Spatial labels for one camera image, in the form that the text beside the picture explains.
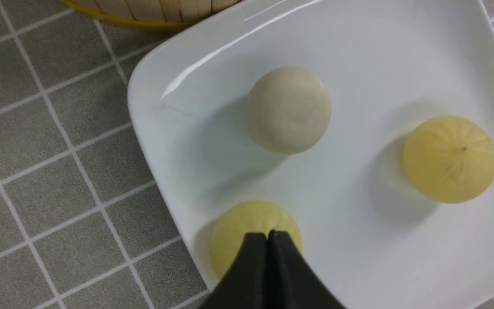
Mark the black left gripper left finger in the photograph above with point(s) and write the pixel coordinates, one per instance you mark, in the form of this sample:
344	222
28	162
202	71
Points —
242	286

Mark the yellow steamed bun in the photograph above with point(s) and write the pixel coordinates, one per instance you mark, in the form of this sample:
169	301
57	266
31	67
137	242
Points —
247	217
449	159

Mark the bamboo steamer basket yellow rim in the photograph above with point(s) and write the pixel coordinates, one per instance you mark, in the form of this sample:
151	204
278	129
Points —
159	16

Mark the white steamed bun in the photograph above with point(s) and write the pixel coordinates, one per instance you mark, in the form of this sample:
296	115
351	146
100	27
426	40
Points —
288	110

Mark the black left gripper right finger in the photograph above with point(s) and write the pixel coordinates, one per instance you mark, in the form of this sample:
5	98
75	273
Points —
291	283

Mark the white square plate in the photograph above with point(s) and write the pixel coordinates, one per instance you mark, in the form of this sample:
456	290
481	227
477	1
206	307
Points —
389	65

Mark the yellow steamed bun on plate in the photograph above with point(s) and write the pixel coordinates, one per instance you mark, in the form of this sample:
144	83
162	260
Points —
449	159

